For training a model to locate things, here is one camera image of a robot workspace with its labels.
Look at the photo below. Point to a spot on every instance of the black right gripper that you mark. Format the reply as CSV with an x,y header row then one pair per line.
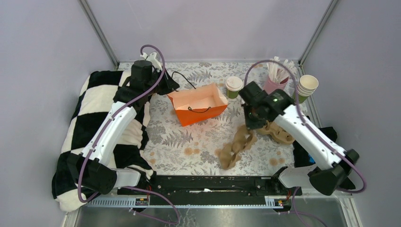
x,y
250,124

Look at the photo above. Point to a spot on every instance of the black white checkered blanket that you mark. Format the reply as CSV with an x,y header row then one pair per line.
x,y
94,103

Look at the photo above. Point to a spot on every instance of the floral patterned table mat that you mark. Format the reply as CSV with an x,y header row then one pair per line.
x,y
174,149

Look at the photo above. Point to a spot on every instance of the brown cardboard cup carrier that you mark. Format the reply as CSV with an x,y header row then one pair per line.
x,y
243,140
276,132

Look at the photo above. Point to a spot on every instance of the black t-shirt with logo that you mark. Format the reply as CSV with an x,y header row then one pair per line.
x,y
331,172

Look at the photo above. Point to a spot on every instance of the orange paper gift bag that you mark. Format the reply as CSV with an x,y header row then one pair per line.
x,y
198,104

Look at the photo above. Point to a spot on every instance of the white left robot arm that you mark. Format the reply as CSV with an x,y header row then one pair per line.
x,y
90,167

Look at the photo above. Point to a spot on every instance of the clear white plastic cup lid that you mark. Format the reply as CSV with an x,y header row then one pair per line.
x,y
234,83

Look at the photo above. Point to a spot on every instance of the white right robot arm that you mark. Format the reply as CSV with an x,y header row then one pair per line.
x,y
287,115

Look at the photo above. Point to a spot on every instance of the bundle of white wrapped straws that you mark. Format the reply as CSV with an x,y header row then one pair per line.
x,y
277,74

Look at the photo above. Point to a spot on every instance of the stack of green paper cups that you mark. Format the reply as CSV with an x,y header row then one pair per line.
x,y
305,87

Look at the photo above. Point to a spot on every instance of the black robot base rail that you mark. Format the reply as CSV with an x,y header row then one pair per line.
x,y
218,190

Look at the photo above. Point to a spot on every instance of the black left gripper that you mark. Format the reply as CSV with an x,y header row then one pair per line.
x,y
170,84

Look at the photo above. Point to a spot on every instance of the green paper coffee cup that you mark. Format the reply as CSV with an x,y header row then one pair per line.
x,y
231,94

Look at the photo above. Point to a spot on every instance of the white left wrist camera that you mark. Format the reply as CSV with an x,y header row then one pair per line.
x,y
154,58

